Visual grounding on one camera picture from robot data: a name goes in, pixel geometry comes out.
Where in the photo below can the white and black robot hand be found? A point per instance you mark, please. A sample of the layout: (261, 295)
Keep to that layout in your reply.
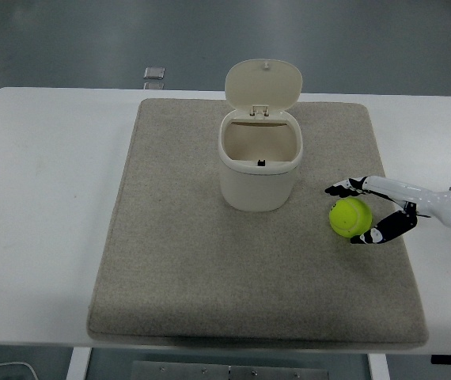
(411, 193)

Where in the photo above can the yellow-green tennis ball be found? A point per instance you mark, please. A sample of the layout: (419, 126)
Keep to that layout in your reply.
(346, 217)

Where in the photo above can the cream lidded plastic bin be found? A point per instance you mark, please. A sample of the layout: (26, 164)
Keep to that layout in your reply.
(255, 182)

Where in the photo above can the white table leg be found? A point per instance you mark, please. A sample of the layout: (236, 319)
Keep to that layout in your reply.
(78, 366)
(377, 368)

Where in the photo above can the beige felt mat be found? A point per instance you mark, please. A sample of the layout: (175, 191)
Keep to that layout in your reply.
(225, 269)

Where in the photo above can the silver floor socket cover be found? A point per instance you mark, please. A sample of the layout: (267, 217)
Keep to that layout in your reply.
(154, 85)
(154, 72)

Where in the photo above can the grey metal plate with screws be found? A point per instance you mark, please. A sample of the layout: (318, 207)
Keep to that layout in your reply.
(194, 371)

